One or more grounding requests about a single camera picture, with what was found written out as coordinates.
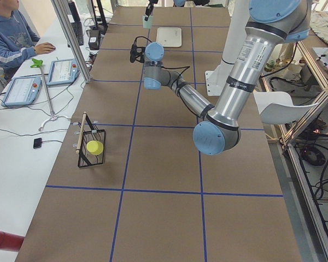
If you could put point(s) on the black wire cup rack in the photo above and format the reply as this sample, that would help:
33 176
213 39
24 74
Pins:
91 132

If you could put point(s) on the teach pendant tablet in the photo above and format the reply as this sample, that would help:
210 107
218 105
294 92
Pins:
22 91
63 72

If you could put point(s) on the black power adapter box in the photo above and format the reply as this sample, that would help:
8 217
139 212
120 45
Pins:
94 39

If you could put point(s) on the red cylinder tube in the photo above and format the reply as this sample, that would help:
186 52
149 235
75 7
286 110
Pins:
10 242

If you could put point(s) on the small black puck device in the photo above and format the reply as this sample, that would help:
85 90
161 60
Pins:
37 143

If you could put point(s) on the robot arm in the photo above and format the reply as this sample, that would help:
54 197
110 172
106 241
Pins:
267 24
176 3

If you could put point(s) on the aluminium frame post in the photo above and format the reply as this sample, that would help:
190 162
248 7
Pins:
65 23

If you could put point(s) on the person in blue hoodie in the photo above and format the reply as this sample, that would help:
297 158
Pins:
17 40

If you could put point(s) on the pale green cup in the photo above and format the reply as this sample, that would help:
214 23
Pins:
147 21

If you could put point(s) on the near teach pendant tablet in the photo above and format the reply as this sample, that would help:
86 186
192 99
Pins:
22 91

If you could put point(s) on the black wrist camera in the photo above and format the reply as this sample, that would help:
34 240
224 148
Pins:
137 53

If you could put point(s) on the black keyboard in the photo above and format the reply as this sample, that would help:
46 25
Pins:
78 31

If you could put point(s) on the yellow cup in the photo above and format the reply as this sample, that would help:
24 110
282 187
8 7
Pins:
95 147

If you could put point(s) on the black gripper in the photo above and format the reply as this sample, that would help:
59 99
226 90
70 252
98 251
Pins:
148 10

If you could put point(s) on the far teach pendant tablet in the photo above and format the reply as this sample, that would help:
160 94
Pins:
63 72

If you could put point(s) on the cream rabbit serving tray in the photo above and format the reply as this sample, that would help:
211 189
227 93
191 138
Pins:
169 36

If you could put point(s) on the white plastic chair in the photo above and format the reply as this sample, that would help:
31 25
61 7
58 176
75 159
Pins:
278 108

